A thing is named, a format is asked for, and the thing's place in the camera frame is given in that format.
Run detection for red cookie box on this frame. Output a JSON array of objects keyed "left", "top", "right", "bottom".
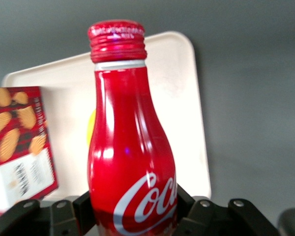
[{"left": 0, "top": 86, "right": 59, "bottom": 218}]

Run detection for cream white plastic tray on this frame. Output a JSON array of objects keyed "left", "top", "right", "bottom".
[{"left": 1, "top": 30, "right": 212, "bottom": 205}]

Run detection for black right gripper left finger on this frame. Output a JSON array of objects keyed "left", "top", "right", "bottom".
[{"left": 3, "top": 190, "right": 99, "bottom": 236}]

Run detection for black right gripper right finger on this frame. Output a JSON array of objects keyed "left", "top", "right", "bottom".
[{"left": 175, "top": 183, "right": 287, "bottom": 236}]

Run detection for red Coca-Cola aluminium bottle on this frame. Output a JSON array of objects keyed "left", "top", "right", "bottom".
[{"left": 87, "top": 20, "right": 179, "bottom": 236}]

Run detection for yellow round object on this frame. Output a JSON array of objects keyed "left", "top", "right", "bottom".
[{"left": 87, "top": 109, "right": 97, "bottom": 148}]

